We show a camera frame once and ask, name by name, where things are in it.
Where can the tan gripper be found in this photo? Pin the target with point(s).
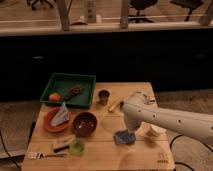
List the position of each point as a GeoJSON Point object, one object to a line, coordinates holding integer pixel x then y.
{"type": "Point", "coordinates": [130, 132]}

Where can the blue sponge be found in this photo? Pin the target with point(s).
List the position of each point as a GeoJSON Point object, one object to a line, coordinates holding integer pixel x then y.
{"type": "Point", "coordinates": [123, 137]}

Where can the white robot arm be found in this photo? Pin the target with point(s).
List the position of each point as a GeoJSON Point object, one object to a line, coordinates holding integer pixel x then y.
{"type": "Point", "coordinates": [136, 110]}

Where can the white paper cup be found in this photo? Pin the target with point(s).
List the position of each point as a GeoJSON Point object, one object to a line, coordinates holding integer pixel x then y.
{"type": "Point", "coordinates": [154, 131]}

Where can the yellow banana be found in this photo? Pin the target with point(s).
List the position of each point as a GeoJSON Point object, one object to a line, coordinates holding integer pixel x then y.
{"type": "Point", "coordinates": [114, 105]}

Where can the small metal cup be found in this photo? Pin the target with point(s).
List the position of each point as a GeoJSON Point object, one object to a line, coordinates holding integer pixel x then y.
{"type": "Point", "coordinates": [103, 97]}

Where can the dark red bowl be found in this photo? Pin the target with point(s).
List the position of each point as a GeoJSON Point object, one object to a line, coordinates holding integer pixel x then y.
{"type": "Point", "coordinates": [84, 124]}

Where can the small green cup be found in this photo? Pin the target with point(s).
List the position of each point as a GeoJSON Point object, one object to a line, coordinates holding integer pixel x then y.
{"type": "Point", "coordinates": [77, 147]}

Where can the green plastic tray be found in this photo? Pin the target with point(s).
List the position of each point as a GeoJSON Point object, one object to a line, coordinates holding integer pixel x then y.
{"type": "Point", "coordinates": [61, 83]}

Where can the wooden block brush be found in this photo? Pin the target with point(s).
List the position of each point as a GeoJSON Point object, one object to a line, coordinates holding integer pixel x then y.
{"type": "Point", "coordinates": [62, 143]}

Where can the dark brown scrub brush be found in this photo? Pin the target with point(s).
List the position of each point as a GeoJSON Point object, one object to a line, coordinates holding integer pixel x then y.
{"type": "Point", "coordinates": [73, 92]}

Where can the grey folded cloth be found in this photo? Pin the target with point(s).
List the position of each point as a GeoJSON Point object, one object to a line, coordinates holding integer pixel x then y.
{"type": "Point", "coordinates": [61, 116]}

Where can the orange plate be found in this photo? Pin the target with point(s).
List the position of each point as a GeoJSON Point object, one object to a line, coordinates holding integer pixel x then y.
{"type": "Point", "coordinates": [52, 127]}

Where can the orange fruit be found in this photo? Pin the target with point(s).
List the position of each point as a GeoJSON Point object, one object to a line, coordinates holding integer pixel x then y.
{"type": "Point", "coordinates": [55, 97]}

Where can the silver fork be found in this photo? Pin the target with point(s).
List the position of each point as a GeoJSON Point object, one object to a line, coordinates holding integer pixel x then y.
{"type": "Point", "coordinates": [39, 155]}

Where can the black office chair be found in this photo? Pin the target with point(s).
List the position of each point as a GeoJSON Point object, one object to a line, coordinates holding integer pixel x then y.
{"type": "Point", "coordinates": [34, 4]}
{"type": "Point", "coordinates": [140, 5]}
{"type": "Point", "coordinates": [191, 5]}

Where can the black office chair right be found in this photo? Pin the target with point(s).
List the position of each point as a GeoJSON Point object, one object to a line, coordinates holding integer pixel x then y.
{"type": "Point", "coordinates": [191, 5]}

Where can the black office chair left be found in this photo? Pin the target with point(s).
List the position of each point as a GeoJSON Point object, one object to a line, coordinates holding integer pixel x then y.
{"type": "Point", "coordinates": [34, 4]}

